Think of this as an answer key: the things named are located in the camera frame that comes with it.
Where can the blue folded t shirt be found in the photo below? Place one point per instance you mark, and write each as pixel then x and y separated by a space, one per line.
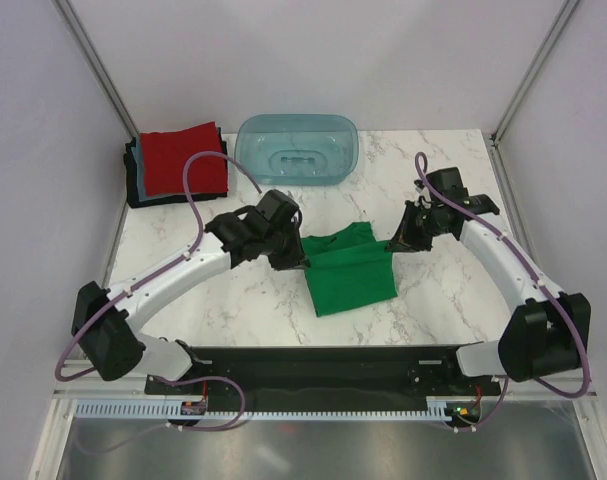
pixel 142 198

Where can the white slotted cable duct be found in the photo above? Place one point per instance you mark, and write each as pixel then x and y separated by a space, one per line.
pixel 178 410

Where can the aluminium frame post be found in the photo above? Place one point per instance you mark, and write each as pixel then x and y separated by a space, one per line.
pixel 549 43
pixel 75 26

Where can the right aluminium frame post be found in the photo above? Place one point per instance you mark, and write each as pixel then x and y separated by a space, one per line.
pixel 549 43

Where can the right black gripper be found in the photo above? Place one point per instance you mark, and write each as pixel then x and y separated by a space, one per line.
pixel 405 239

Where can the black folded t shirt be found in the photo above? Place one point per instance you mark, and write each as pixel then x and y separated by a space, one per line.
pixel 130 168

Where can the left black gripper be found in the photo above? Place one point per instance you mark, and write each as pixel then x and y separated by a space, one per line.
pixel 297 259

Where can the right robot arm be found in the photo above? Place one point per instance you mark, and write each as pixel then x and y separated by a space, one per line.
pixel 547 332

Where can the green t shirt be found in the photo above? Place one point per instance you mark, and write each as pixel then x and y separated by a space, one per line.
pixel 349 269

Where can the red folded t shirt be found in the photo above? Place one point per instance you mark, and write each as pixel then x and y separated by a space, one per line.
pixel 166 153

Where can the teal plastic bin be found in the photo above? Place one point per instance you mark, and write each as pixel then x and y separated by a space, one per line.
pixel 298 149

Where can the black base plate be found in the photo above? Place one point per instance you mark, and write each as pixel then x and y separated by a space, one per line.
pixel 326 377

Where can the aluminium rail left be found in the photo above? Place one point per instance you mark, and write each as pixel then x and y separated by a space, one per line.
pixel 92 385

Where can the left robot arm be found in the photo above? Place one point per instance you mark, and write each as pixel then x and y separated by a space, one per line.
pixel 107 322

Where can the left aluminium frame post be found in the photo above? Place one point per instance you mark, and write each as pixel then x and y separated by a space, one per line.
pixel 75 26

